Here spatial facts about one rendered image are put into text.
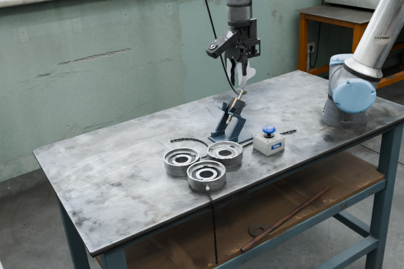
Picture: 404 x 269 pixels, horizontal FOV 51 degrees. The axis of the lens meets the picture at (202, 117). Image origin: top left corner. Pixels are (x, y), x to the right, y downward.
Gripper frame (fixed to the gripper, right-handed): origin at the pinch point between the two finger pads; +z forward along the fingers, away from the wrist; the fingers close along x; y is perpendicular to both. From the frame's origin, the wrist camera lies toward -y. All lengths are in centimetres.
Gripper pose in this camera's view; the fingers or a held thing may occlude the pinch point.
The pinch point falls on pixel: (235, 84)
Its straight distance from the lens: 135.4
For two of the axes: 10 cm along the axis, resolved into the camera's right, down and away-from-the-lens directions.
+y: 8.3, -2.8, 4.7
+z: 0.6, 9.0, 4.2
